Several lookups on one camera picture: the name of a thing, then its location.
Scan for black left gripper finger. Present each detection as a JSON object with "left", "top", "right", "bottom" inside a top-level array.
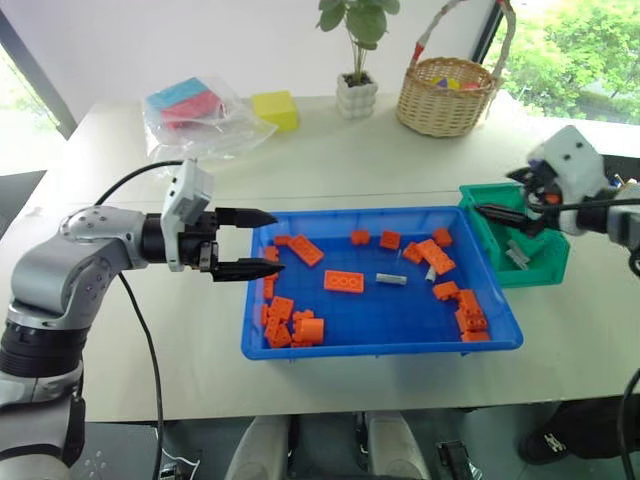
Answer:
[
  {"left": 215, "top": 206, "right": 280, "bottom": 231},
  {"left": 211, "top": 257, "right": 287, "bottom": 284}
]

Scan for flat orange toy brick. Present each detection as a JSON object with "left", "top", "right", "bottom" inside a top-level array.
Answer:
[{"left": 323, "top": 269, "right": 367, "bottom": 294}]

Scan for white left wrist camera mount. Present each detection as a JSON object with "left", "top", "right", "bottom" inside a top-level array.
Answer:
[{"left": 160, "top": 158, "right": 215, "bottom": 273}]

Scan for green potted plant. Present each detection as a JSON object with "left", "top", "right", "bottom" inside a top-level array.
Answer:
[{"left": 315, "top": 0, "right": 402, "bottom": 85}]

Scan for wicker basket with handle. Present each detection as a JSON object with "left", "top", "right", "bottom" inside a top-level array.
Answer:
[{"left": 395, "top": 0, "right": 517, "bottom": 139}]

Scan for green plastic bin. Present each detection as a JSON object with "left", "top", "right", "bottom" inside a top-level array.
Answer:
[{"left": 458, "top": 182, "right": 572, "bottom": 289}]

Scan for clear plastic bag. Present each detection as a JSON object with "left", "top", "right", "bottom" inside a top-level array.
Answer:
[{"left": 143, "top": 75, "right": 279, "bottom": 161}]

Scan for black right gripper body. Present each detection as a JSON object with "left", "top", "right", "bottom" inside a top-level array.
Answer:
[{"left": 520, "top": 160, "right": 562, "bottom": 238}]

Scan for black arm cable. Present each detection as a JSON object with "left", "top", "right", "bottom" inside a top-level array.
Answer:
[
  {"left": 529, "top": 195, "right": 640, "bottom": 480},
  {"left": 93, "top": 159, "right": 184, "bottom": 480}
]

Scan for blue plastic bin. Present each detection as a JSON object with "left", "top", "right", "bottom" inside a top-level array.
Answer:
[{"left": 240, "top": 205, "right": 525, "bottom": 361}]

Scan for long orange toy brick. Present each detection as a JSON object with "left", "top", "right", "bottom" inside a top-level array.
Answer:
[
  {"left": 414, "top": 238, "right": 457, "bottom": 277},
  {"left": 288, "top": 234, "right": 326, "bottom": 268}
]

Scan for blue sponge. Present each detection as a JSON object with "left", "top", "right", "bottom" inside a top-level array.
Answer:
[{"left": 146, "top": 76, "right": 217, "bottom": 112}]

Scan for pink sponge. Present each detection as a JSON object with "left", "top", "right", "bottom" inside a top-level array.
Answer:
[{"left": 160, "top": 89, "right": 227, "bottom": 132}]

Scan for smooth orange toy block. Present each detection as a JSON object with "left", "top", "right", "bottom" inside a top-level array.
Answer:
[{"left": 291, "top": 317, "right": 327, "bottom": 349}]

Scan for black shoe with white logo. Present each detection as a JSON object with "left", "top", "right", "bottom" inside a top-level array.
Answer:
[{"left": 517, "top": 399, "right": 640, "bottom": 467}]

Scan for yellow sponge cube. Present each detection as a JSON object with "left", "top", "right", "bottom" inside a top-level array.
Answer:
[{"left": 250, "top": 89, "right": 301, "bottom": 133}]

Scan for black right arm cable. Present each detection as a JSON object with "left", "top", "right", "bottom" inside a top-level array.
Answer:
[{"left": 529, "top": 195, "right": 640, "bottom": 480}]

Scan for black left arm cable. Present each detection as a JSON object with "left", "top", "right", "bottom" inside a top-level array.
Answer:
[{"left": 93, "top": 159, "right": 184, "bottom": 480}]

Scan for grey rounded robot leg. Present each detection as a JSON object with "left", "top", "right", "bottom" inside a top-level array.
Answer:
[
  {"left": 363, "top": 411, "right": 432, "bottom": 480},
  {"left": 223, "top": 414, "right": 292, "bottom": 480}
]

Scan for white bubble plant pot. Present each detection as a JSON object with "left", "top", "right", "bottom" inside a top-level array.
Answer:
[{"left": 335, "top": 71, "right": 380, "bottom": 121}]

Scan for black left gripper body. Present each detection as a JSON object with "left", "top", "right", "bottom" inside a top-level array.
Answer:
[{"left": 177, "top": 207, "right": 225, "bottom": 275}]

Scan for colourful toys in basket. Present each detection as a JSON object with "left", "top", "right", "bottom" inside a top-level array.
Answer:
[{"left": 428, "top": 74, "right": 482, "bottom": 93}]

